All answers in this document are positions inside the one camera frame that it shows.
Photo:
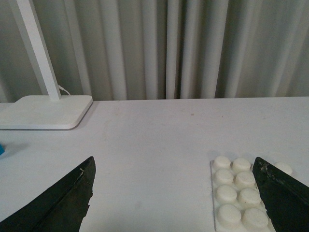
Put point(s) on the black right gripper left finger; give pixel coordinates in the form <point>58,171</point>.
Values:
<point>61,208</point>

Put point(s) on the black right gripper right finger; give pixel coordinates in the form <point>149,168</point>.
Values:
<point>285,198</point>

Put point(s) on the white studded base plate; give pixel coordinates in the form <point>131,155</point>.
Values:
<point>237,203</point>

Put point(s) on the blue block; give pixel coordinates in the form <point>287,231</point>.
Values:
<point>2,150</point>

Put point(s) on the white desk lamp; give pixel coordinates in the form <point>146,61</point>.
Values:
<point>41,112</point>

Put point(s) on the grey pleated curtain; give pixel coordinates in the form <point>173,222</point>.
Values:
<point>177,49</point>

